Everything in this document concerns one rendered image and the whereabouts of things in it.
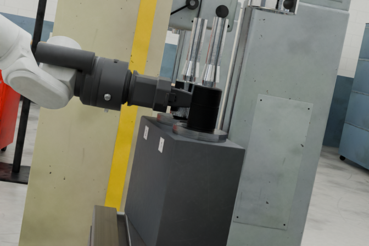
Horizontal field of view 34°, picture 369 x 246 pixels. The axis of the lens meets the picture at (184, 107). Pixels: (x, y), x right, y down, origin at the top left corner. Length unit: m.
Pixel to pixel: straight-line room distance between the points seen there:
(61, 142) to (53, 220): 0.31
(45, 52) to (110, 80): 0.12
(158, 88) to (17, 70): 0.23
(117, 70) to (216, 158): 0.24
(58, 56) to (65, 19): 1.28
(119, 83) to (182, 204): 0.24
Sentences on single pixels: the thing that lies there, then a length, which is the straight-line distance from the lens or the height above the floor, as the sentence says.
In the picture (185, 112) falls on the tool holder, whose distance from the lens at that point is 1.05.
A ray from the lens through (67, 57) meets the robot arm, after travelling 1.02.
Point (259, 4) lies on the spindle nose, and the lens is 0.57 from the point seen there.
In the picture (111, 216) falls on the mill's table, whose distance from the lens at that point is 1.12.
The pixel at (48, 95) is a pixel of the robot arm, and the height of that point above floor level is 1.11.
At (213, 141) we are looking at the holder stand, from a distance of 0.95.
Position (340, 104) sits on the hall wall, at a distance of 10.42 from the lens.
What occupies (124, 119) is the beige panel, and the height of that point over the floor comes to 0.91.
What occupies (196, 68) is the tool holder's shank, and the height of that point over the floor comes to 1.20.
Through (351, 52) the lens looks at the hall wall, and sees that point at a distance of 10.43.
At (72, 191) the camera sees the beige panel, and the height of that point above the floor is 0.60.
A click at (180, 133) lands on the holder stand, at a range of 0.95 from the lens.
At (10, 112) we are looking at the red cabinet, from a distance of 5.37.
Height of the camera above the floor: 1.23
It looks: 6 degrees down
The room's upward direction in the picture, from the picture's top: 11 degrees clockwise
